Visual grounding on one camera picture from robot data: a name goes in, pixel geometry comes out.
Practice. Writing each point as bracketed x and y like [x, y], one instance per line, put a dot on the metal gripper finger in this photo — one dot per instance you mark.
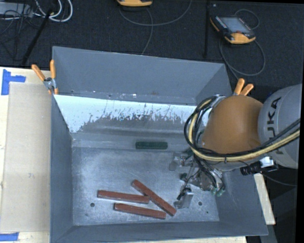
[178, 162]
[185, 198]

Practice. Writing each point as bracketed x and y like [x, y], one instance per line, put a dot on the red-brown flat block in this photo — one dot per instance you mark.
[154, 197]
[122, 196]
[139, 210]

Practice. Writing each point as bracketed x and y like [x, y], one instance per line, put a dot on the dark green flat block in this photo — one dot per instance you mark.
[151, 145]

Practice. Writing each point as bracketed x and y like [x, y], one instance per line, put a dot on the grey metal bin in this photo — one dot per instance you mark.
[129, 173]

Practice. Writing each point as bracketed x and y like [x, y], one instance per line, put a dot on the pale wood flat board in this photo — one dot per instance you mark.
[25, 157]

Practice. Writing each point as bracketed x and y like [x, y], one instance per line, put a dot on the black cylinder on white bracket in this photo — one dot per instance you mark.
[256, 167]

